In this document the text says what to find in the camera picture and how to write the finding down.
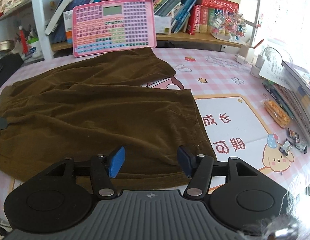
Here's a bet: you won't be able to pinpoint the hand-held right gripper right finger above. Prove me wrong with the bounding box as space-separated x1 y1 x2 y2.
177 145 259 199

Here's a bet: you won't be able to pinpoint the biscuit snack packet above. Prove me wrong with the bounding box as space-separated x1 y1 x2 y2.
264 100 291 128

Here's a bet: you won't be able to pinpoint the crystal flower ornament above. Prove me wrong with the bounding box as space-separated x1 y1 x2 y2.
211 9 247 42

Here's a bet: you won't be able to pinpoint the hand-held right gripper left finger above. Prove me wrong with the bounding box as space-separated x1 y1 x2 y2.
43 147 126 199

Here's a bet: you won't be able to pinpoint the white orange box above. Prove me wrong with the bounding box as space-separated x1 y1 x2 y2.
63 9 75 43

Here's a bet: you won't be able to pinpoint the red thick book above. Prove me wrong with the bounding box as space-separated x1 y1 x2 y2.
199 0 240 12

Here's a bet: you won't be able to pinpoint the thick white book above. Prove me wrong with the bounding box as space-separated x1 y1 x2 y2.
45 0 73 35

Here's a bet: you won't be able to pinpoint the pink checkered cartoon desk mat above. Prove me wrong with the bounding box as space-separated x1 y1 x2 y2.
0 46 310 230

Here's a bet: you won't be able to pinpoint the grey fuzzy sleeve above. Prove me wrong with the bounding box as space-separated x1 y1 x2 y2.
240 175 310 240

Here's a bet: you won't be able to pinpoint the bronze bowl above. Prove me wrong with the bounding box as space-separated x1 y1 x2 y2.
0 40 16 53

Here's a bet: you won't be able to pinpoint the stack of books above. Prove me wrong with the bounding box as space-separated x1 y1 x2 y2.
263 60 310 147

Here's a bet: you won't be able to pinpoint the white jar pen holder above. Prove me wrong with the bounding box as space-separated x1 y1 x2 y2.
27 36 44 58

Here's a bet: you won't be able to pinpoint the white wooden bookshelf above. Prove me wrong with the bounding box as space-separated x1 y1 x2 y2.
0 0 263 60

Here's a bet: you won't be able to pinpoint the white charger blocks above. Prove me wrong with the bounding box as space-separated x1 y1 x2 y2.
250 55 265 78

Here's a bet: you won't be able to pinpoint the wooden pencil holder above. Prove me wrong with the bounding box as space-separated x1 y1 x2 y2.
239 39 266 63

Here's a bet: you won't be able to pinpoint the small white card box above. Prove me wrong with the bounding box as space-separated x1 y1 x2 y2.
154 16 172 35

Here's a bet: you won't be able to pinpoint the pink toy learning keyboard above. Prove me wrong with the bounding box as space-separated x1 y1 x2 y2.
72 0 157 58

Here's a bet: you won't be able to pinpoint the brown pants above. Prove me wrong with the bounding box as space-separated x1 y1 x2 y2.
0 47 218 188

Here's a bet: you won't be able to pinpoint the black box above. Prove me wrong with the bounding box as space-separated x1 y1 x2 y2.
0 52 24 93

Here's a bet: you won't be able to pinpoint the row of upright books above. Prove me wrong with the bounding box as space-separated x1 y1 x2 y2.
46 0 242 44

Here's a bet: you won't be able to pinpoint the small wrapped candy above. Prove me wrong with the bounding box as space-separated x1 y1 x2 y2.
287 128 301 140
295 141 309 153
279 140 295 153

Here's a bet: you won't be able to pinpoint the red tassel ornament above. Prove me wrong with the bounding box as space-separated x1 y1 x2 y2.
18 26 29 54

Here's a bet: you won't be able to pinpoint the white paper sheet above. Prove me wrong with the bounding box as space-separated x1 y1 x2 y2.
259 55 291 85

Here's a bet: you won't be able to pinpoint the bundle of pens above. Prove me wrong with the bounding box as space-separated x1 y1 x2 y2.
17 24 40 42

